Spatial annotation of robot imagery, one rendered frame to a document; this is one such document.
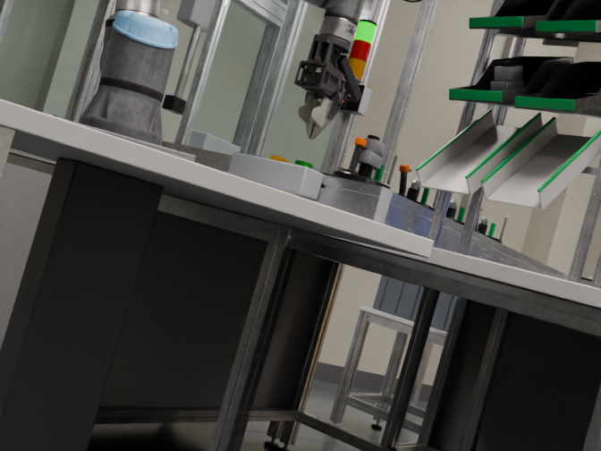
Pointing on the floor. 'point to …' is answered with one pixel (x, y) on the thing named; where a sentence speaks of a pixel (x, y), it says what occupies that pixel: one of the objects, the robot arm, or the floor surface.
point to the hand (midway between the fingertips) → (314, 134)
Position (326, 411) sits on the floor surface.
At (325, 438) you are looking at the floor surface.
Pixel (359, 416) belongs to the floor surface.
